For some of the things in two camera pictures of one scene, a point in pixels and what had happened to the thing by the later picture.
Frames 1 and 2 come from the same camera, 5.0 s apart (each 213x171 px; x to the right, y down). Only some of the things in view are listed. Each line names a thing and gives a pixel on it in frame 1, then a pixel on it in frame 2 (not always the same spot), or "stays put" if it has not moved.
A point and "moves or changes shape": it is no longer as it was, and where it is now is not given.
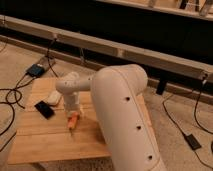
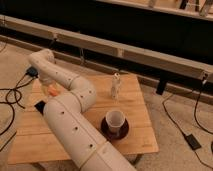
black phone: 44,109 stays put
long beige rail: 105,47 stays put
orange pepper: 73,120 moves or changes shape
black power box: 35,70 stays put
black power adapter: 192,142 stays put
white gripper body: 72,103 to 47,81
